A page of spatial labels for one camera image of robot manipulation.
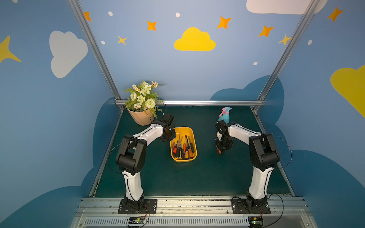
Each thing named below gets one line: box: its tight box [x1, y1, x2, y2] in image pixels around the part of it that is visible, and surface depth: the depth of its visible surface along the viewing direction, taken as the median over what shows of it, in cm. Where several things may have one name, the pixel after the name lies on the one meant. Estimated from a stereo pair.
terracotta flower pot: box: [126, 108, 155, 126], surface depth 98 cm
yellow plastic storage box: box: [169, 126, 198, 163], surface depth 97 cm
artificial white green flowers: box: [124, 80, 165, 119], surface depth 90 cm
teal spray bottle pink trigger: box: [217, 106, 232, 124], surface depth 100 cm
